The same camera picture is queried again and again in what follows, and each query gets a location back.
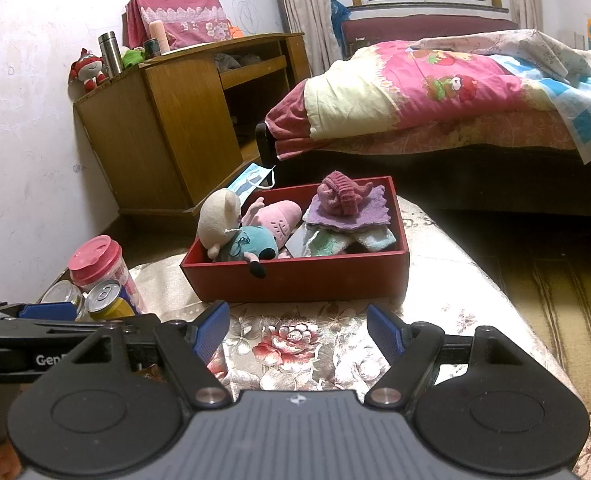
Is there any red white plush doll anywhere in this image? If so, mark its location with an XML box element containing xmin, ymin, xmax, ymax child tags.
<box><xmin>68</xmin><ymin>48</ymin><xmax>110</xmax><ymax>93</ymax></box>

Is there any green plush toy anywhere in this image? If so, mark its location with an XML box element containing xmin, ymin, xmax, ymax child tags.
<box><xmin>120</xmin><ymin>46</ymin><xmax>148</xmax><ymax>68</ymax></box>

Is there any red cardboard box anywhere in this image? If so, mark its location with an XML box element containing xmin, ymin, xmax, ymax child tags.
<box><xmin>180</xmin><ymin>176</ymin><xmax>410</xmax><ymax>303</ymax></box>

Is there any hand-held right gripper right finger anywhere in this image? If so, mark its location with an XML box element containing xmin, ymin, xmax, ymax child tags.
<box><xmin>364</xmin><ymin>302</ymin><xmax>526</xmax><ymax>408</ymax></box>

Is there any blue face mask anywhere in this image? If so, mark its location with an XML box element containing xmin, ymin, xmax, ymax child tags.
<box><xmin>225</xmin><ymin>162</ymin><xmax>277</xmax><ymax>208</ymax></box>

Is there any steel thermos flask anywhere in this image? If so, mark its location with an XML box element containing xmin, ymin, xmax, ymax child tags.
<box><xmin>98</xmin><ymin>31</ymin><xmax>125</xmax><ymax>77</ymax></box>

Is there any dark wooden bed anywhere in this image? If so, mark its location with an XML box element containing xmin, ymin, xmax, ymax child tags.
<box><xmin>255</xmin><ymin>12</ymin><xmax>591</xmax><ymax>218</ymax></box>

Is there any wooden cabinet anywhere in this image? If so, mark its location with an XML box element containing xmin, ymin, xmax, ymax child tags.
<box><xmin>72</xmin><ymin>32</ymin><xmax>307</xmax><ymax>216</ymax></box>

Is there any gold drink can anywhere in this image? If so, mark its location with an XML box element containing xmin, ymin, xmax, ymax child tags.
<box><xmin>84</xmin><ymin>279</ymin><xmax>136</xmax><ymax>321</ymax></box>

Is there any pink knitted glove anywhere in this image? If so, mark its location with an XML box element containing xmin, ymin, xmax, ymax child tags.
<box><xmin>317</xmin><ymin>171</ymin><xmax>376</xmax><ymax>216</ymax></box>

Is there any pink pig plush teal dress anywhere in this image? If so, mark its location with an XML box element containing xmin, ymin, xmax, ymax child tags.
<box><xmin>212</xmin><ymin>197</ymin><xmax>303</xmax><ymax>278</ymax></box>

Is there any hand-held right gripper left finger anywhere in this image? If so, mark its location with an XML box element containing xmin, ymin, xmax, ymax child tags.
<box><xmin>70</xmin><ymin>300</ymin><xmax>232</xmax><ymax>408</ymax></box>

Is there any plastic jar pink lid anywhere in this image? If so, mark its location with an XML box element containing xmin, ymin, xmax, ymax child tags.
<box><xmin>68</xmin><ymin>235</ymin><xmax>148</xmax><ymax>313</ymax></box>

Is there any purple towel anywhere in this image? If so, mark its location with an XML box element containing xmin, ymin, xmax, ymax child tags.
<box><xmin>303</xmin><ymin>187</ymin><xmax>392</xmax><ymax>233</ymax></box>

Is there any silver drink can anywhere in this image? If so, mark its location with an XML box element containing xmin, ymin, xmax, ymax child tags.
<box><xmin>40</xmin><ymin>280</ymin><xmax>85</xmax><ymax>318</ymax></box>

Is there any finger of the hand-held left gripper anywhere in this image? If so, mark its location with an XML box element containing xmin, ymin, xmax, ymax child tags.
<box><xmin>40</xmin><ymin>314</ymin><xmax>162</xmax><ymax>345</ymax></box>
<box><xmin>0</xmin><ymin>301</ymin><xmax>83</xmax><ymax>321</ymax></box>

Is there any grey cloth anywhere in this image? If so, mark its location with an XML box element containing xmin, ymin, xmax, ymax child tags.
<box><xmin>214</xmin><ymin>52</ymin><xmax>271</xmax><ymax>72</ymax></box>

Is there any white plush toy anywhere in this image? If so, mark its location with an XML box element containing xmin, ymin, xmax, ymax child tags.
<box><xmin>198</xmin><ymin>187</ymin><xmax>243</xmax><ymax>261</ymax></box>

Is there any blue bag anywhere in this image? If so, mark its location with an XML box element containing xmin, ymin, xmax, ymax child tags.
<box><xmin>329</xmin><ymin>0</ymin><xmax>351</xmax><ymax>61</ymax></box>

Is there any pink printed quilt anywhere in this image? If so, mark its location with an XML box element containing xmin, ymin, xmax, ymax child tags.
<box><xmin>265</xmin><ymin>30</ymin><xmax>591</xmax><ymax>166</ymax></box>

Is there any green towel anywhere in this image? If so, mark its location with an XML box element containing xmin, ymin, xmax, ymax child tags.
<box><xmin>303</xmin><ymin>230</ymin><xmax>356</xmax><ymax>257</ymax></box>

